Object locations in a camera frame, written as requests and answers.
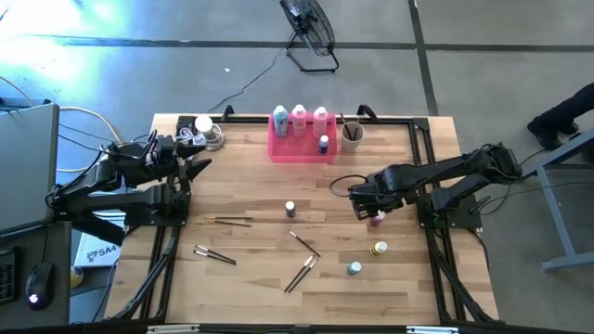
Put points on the small blue paint bottle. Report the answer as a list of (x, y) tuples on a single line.
[(323, 147)]

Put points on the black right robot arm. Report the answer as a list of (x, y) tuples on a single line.
[(455, 167)]

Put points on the yellow round object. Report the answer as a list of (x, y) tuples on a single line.
[(76, 278)]

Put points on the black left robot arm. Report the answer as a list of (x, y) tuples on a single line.
[(139, 199)]

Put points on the black computer mouse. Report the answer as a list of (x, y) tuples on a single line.
[(39, 283)]

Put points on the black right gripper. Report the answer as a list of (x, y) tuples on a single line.
[(380, 190)]

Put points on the beige ribbed cup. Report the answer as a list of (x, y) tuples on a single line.
[(352, 147)]

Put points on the black keyboard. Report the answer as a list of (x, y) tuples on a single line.
[(7, 278)]

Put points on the pink plastic bin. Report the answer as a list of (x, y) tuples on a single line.
[(301, 150)]

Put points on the dark grey desk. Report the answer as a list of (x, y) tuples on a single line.
[(55, 260)]

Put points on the person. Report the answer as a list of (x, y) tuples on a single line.
[(561, 116)]

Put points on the small yellow paint bottle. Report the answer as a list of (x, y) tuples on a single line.
[(380, 247)]

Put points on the small light teal paint bottle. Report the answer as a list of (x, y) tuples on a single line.
[(354, 267)]

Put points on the white bulb table lamp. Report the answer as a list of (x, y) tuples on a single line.
[(204, 124)]

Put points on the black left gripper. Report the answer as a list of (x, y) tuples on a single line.
[(178, 162)]

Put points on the black aluminium table frame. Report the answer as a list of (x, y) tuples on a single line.
[(246, 119)]

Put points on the black floor fan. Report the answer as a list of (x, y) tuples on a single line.
[(308, 23)]

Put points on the small magenta paint bottle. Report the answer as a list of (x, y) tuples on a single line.
[(378, 220)]

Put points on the grey metal stand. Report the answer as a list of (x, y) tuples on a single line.
[(557, 218)]

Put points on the white printed box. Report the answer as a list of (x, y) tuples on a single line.
[(99, 254)]

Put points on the large teal paint bottle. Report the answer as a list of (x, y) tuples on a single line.
[(280, 123)]

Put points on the small dark purple paint bottle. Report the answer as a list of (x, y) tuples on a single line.
[(290, 208)]

